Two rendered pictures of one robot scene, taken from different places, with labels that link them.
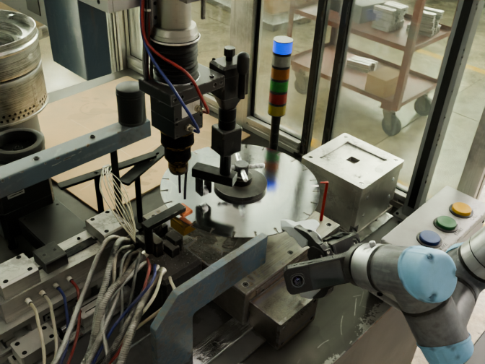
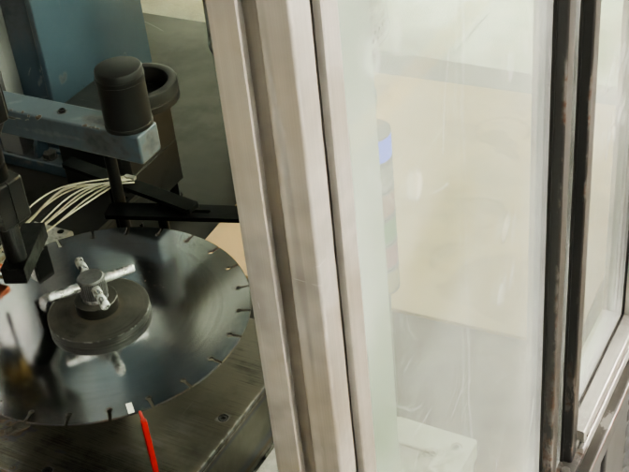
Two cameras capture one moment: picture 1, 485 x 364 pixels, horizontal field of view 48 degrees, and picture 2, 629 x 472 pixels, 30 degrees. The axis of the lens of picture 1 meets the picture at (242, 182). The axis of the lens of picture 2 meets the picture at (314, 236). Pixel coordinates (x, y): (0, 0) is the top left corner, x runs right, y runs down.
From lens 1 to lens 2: 1.43 m
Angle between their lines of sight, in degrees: 63
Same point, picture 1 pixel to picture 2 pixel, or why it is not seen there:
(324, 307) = not seen: outside the picture
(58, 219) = (89, 213)
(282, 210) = (33, 383)
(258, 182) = (99, 328)
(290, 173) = (162, 366)
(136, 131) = (113, 140)
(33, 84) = not seen: hidden behind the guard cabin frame
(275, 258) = (26, 454)
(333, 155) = not seen: hidden behind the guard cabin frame
